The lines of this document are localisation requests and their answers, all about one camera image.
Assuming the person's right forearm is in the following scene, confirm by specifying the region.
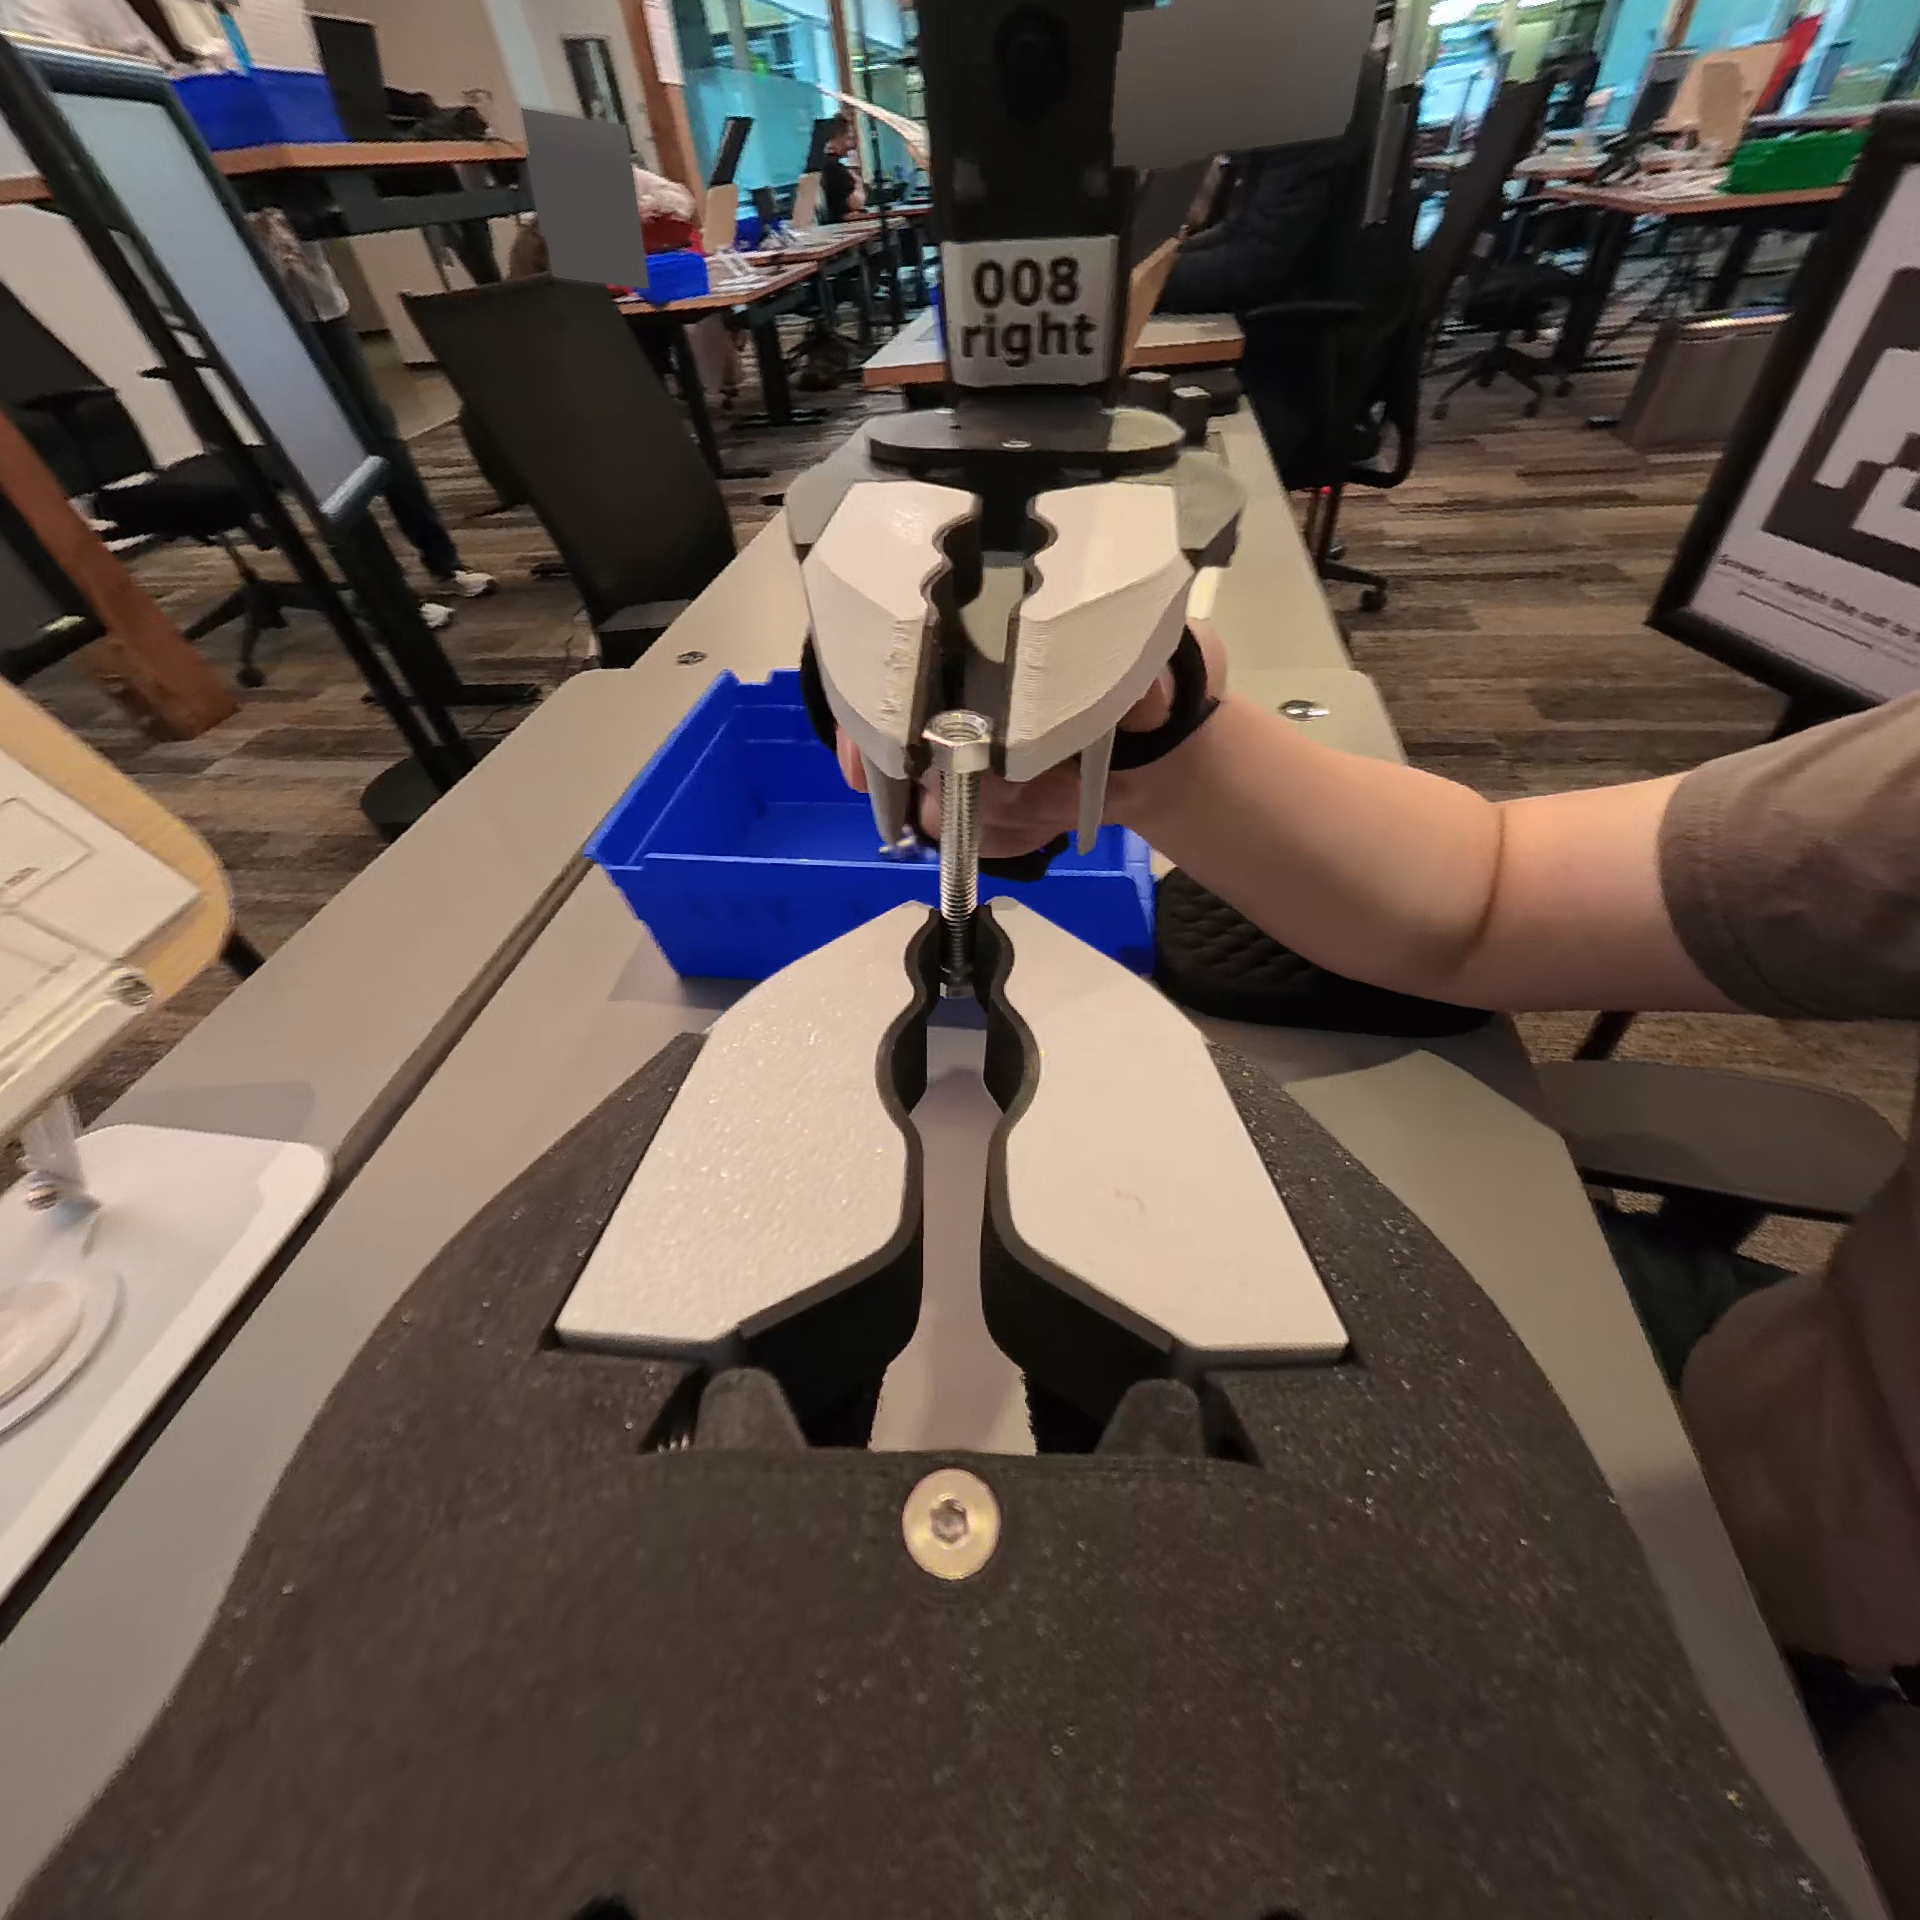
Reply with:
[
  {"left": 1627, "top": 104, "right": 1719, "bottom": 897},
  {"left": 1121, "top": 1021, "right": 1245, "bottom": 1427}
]
[{"left": 1222, "top": 697, "right": 1719, "bottom": 1009}]

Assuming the framed marker sign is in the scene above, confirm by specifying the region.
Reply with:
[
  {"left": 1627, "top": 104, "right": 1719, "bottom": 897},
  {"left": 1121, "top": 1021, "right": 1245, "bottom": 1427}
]
[{"left": 1646, "top": 141, "right": 1920, "bottom": 707}]

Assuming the grey trash bin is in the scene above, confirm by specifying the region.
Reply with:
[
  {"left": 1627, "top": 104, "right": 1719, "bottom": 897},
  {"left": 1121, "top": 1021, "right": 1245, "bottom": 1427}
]
[{"left": 1617, "top": 315, "right": 1789, "bottom": 452}]

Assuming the brown wooden beam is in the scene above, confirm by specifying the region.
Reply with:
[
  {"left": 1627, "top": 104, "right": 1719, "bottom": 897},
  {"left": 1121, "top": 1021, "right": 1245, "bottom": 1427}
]
[{"left": 0, "top": 411, "right": 243, "bottom": 748}]

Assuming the person's grey t-shirt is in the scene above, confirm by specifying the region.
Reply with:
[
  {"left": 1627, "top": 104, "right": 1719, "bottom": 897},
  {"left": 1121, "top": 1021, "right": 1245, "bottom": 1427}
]
[{"left": 1657, "top": 697, "right": 1920, "bottom": 1920}]

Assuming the wooden top desk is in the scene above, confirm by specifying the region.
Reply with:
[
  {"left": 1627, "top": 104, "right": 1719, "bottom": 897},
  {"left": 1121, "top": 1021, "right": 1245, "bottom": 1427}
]
[
  {"left": 1545, "top": 176, "right": 1853, "bottom": 377},
  {"left": 862, "top": 307, "right": 1249, "bottom": 395},
  {"left": 615, "top": 223, "right": 890, "bottom": 441},
  {"left": 0, "top": 140, "right": 534, "bottom": 301}
]

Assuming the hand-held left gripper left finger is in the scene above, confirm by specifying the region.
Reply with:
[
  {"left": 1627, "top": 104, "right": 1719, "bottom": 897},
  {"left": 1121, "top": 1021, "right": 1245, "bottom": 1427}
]
[{"left": 556, "top": 896, "right": 927, "bottom": 1374}]

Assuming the black mesh office chair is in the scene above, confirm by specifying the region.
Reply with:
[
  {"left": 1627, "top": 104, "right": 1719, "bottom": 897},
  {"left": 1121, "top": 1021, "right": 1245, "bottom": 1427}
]
[{"left": 402, "top": 275, "right": 740, "bottom": 669}]

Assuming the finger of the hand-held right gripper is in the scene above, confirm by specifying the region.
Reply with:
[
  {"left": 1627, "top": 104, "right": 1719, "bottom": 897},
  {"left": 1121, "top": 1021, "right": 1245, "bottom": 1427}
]
[
  {"left": 799, "top": 483, "right": 985, "bottom": 781},
  {"left": 1002, "top": 483, "right": 1197, "bottom": 783}
]

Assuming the long silver hex bolt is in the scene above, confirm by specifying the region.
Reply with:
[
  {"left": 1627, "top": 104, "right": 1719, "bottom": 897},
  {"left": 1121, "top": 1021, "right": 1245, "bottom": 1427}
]
[{"left": 922, "top": 711, "right": 993, "bottom": 998}]

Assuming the blue plastic bin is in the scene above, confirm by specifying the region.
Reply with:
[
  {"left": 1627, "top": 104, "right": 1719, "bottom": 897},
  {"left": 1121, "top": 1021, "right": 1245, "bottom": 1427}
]
[{"left": 583, "top": 669, "right": 1161, "bottom": 981}]

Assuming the black easel with screen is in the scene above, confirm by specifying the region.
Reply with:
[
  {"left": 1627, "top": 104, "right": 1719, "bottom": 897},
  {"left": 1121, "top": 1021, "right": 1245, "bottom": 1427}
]
[{"left": 0, "top": 36, "right": 543, "bottom": 839}]

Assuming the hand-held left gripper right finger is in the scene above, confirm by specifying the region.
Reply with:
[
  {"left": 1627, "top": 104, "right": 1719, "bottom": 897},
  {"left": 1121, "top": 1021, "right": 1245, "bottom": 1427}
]
[{"left": 978, "top": 896, "right": 1353, "bottom": 1379}]

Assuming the person's right hand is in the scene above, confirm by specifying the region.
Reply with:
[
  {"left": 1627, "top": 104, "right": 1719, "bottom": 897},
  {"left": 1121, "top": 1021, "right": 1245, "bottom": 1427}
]
[{"left": 835, "top": 688, "right": 1251, "bottom": 885}]

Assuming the green storage bin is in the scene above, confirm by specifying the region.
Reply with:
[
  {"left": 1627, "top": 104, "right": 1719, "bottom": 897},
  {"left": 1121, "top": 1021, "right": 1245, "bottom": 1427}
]
[{"left": 1726, "top": 133, "right": 1871, "bottom": 195}]

